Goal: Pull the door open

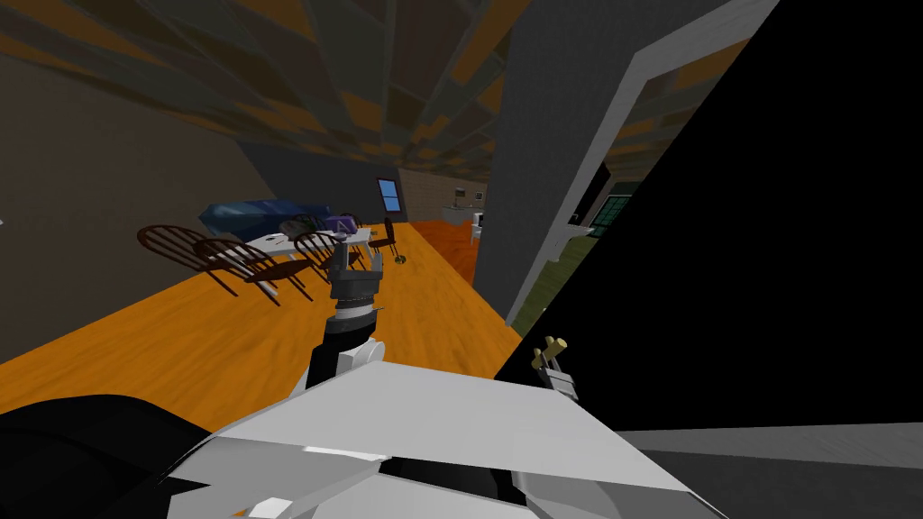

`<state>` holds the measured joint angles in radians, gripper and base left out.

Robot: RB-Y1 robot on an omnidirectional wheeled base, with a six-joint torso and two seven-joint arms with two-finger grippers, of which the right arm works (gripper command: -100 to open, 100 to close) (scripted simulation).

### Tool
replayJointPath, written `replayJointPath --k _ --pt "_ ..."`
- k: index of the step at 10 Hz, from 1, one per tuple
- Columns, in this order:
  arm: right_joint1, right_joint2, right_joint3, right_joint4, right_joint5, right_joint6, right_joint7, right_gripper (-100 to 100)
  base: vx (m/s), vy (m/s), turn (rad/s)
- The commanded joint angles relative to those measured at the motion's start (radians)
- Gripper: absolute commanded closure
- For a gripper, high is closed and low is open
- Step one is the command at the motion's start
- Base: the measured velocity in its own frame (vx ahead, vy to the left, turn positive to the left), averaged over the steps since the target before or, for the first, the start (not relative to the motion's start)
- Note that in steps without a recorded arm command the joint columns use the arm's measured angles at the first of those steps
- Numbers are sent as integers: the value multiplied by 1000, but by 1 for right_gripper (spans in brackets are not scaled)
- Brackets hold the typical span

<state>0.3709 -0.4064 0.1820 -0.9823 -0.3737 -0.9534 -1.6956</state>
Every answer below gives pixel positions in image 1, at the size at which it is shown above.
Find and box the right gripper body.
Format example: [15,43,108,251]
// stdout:
[540,365,580,403]

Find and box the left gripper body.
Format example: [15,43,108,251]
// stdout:
[329,266,384,305]

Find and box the blue sofa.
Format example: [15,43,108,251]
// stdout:
[198,199,334,240]

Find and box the blue window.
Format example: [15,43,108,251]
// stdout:
[376,177,404,214]

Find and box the brown wooden chair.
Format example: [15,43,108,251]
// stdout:
[136,223,241,297]
[293,230,364,284]
[192,237,316,308]
[367,216,402,265]

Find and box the black door leaf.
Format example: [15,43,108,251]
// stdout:
[493,0,923,434]

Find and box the white dining table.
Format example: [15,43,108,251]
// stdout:
[243,226,377,298]

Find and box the green window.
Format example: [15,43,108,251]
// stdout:
[587,193,634,240]

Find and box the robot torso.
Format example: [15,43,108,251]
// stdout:
[164,360,731,519]

